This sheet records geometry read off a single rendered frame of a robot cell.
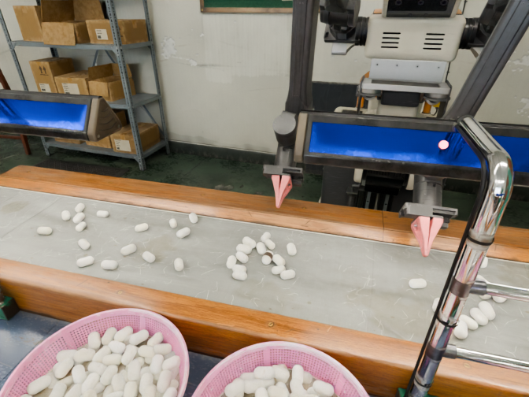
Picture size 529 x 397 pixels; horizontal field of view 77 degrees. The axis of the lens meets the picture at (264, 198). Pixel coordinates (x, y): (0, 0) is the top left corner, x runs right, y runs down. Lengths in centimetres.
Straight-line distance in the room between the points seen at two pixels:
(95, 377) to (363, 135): 56
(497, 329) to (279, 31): 238
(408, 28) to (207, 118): 221
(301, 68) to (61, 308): 73
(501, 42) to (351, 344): 59
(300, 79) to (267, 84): 198
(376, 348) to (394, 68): 86
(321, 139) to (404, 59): 76
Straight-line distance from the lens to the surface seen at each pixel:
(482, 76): 80
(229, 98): 297
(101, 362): 68
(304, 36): 81
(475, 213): 42
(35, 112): 75
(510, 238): 100
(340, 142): 51
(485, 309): 78
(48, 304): 85
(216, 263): 79
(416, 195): 79
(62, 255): 93
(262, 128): 293
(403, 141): 52
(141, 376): 64
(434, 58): 124
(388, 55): 123
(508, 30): 79
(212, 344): 68
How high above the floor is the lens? 125
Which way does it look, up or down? 30 degrees down
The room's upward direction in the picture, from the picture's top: straight up
